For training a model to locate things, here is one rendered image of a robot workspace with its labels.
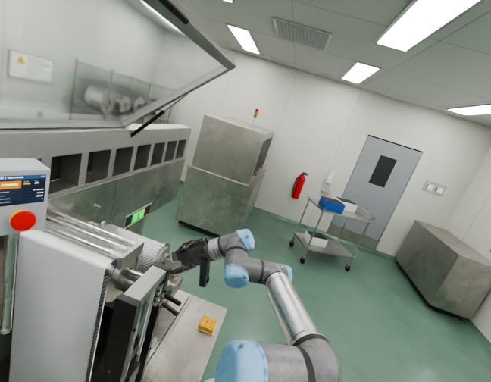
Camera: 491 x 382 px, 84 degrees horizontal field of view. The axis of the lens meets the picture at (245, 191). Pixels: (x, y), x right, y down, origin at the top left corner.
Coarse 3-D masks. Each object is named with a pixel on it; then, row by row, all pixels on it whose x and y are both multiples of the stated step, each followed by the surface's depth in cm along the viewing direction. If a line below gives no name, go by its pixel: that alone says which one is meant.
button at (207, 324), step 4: (204, 316) 128; (204, 320) 126; (208, 320) 126; (212, 320) 127; (216, 320) 128; (200, 324) 122; (204, 324) 123; (208, 324) 124; (212, 324) 125; (200, 328) 123; (204, 328) 122; (208, 328) 122; (212, 328) 122; (208, 332) 122; (212, 332) 122
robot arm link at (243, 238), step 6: (228, 234) 94; (234, 234) 92; (240, 234) 91; (246, 234) 90; (222, 240) 92; (228, 240) 91; (234, 240) 90; (240, 240) 90; (246, 240) 89; (252, 240) 93; (222, 246) 91; (228, 246) 89; (240, 246) 88; (246, 246) 90; (252, 246) 91; (222, 252) 92
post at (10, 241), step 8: (8, 240) 41; (16, 240) 42; (8, 248) 41; (16, 248) 42; (8, 256) 42; (16, 256) 43; (8, 264) 42; (8, 272) 43; (8, 280) 43; (8, 288) 44; (8, 296) 44; (8, 304) 45; (0, 312) 45; (8, 312) 45; (0, 320) 45; (8, 320) 46; (0, 328) 46; (8, 328) 46
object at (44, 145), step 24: (0, 144) 65; (24, 144) 71; (48, 144) 78; (72, 144) 86; (96, 144) 97; (120, 144) 111; (144, 144) 128; (168, 144) 166; (72, 168) 94; (96, 168) 110; (120, 168) 125; (144, 168) 136; (48, 192) 85
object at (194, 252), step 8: (192, 240) 100; (200, 240) 96; (208, 240) 98; (184, 248) 94; (192, 248) 96; (200, 248) 95; (184, 256) 96; (192, 256) 95; (200, 256) 96; (208, 256) 93; (184, 264) 96; (192, 264) 96
